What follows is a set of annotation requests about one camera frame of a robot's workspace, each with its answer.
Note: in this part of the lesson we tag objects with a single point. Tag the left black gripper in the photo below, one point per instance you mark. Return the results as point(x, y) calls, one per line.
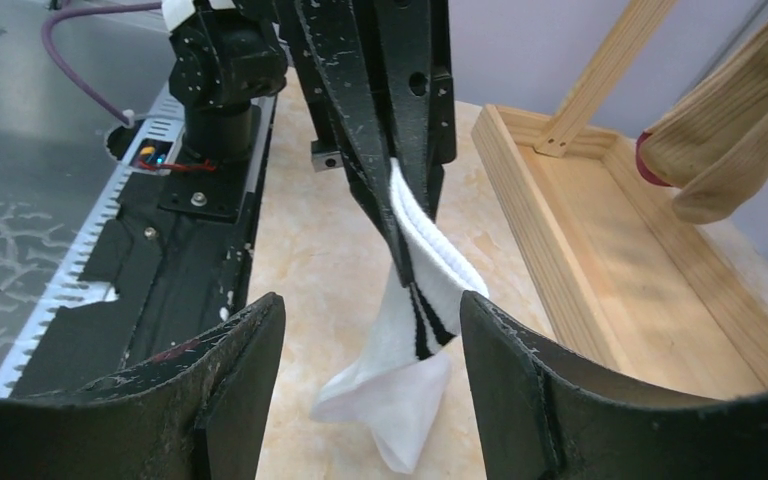
point(377, 79)

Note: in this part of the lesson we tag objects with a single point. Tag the wooden drying rack frame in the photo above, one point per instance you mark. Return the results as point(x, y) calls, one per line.
point(622, 280)

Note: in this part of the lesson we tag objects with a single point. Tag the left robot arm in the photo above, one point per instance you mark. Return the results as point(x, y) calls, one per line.
point(228, 53)

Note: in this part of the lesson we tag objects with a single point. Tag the tan hanging sock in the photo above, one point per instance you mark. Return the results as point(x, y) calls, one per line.
point(708, 121)
point(731, 181)

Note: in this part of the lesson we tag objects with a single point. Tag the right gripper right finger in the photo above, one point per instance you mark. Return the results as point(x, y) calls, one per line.
point(545, 412)

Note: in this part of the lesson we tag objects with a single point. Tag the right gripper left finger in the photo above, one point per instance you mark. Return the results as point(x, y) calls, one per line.
point(195, 411)

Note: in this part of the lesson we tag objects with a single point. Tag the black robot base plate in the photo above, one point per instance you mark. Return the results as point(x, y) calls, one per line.
point(160, 258)

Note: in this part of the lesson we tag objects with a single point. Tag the white sock black stripes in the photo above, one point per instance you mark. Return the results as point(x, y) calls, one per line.
point(396, 384)

